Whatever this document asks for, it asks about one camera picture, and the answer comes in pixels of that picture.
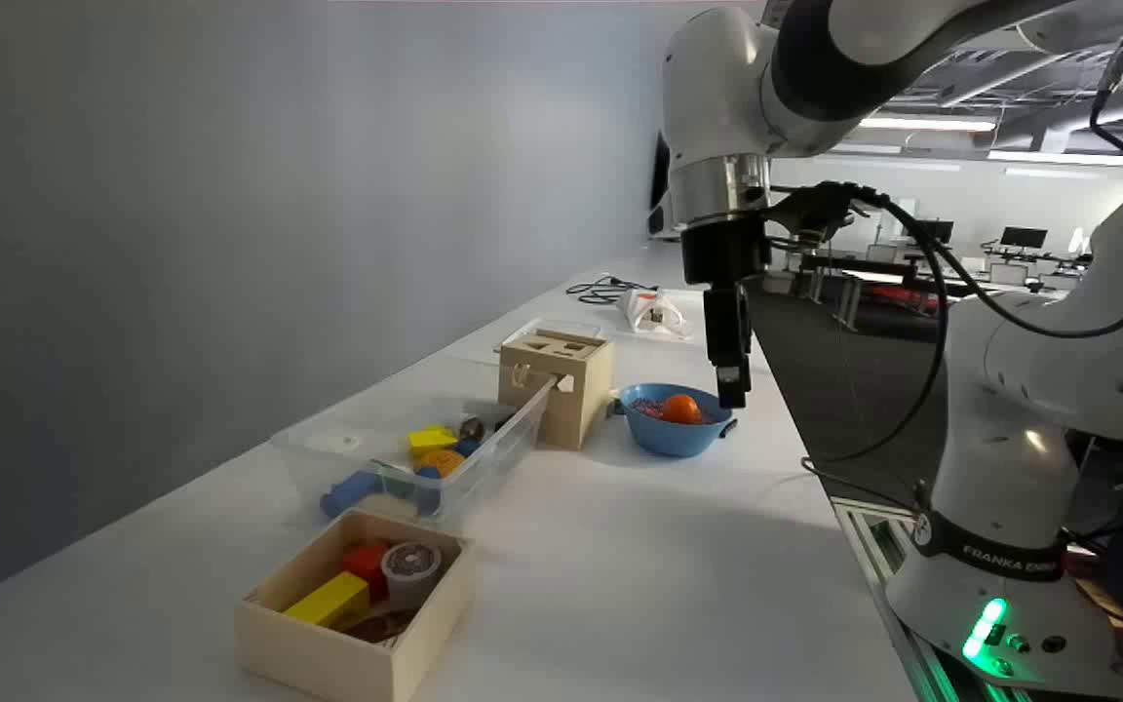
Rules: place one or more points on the long yellow wooden block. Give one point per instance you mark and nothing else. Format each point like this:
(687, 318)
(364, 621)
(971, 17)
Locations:
(325, 598)

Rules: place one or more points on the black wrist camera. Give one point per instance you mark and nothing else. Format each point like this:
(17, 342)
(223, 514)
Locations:
(819, 208)

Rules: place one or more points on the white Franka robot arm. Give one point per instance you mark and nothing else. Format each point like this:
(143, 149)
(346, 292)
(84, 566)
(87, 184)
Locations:
(1041, 375)

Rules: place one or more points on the small red beads pile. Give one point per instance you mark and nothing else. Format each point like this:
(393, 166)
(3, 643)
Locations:
(644, 409)

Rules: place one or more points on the wooden shape sorter box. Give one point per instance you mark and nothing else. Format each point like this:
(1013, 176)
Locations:
(558, 388)

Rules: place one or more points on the blue toy block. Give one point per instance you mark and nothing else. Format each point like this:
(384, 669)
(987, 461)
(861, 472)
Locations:
(358, 490)

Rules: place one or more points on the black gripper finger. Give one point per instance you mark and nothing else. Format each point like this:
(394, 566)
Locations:
(739, 373)
(720, 323)

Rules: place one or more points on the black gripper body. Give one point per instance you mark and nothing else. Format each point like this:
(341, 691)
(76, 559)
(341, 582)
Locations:
(723, 251)

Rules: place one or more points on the blue plastic bowl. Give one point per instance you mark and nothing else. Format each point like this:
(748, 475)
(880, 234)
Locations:
(667, 439)

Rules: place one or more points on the computer monitor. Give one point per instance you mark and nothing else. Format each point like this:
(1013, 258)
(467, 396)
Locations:
(1022, 234)

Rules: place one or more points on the metal robot mounting plate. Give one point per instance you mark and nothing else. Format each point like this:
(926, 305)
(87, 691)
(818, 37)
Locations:
(875, 539)

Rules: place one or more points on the clear plastic cup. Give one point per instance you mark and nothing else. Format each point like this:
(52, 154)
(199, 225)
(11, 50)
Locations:
(411, 572)

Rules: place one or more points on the orange round toy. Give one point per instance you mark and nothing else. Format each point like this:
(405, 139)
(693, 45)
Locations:
(440, 461)

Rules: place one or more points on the red wooden block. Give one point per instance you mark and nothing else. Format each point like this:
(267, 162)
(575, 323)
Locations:
(364, 561)

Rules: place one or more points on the orange ball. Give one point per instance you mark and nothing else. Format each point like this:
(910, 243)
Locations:
(680, 407)

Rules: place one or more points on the clear plastic bag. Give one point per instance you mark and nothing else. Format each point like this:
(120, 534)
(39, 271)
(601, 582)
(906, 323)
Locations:
(661, 318)

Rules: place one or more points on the clear plastic tote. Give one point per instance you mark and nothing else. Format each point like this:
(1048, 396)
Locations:
(494, 456)

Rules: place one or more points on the long ceiling light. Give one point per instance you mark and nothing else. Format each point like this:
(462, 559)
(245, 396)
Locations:
(926, 121)

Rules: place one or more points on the black round toy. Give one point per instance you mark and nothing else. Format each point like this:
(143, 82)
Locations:
(471, 434)

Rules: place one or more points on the open wooden box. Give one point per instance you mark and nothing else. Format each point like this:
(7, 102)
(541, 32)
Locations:
(353, 656)

